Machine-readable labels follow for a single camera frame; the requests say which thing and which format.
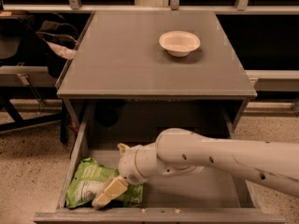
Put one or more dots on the grey bench left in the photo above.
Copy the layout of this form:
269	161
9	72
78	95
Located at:
29	82

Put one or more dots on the grey cabinet counter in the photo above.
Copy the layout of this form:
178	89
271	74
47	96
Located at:
120	60

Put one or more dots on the open grey top drawer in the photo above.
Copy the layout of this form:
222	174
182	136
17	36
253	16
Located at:
208	197

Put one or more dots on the green rice chip bag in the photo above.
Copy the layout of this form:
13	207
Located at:
90	177

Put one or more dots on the dark bag with cloth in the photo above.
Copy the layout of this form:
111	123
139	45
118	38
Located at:
60	39

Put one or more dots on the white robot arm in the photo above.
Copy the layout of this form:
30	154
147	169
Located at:
178	152

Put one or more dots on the black chair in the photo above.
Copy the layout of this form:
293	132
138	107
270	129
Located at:
15	32

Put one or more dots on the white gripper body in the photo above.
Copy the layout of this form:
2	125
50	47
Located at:
128	164

